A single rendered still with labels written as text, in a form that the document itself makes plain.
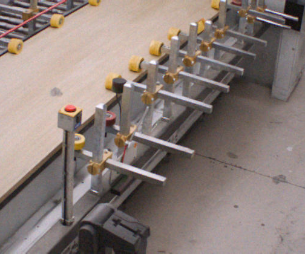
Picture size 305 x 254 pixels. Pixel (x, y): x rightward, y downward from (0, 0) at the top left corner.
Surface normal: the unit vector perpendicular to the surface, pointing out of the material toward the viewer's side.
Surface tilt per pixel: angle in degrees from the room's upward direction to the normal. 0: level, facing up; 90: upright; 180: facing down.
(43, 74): 0
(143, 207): 0
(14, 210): 90
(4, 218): 90
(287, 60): 90
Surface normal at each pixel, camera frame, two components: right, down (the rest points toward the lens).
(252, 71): -0.42, 0.42
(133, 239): 0.29, -0.78
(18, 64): 0.10, -0.86
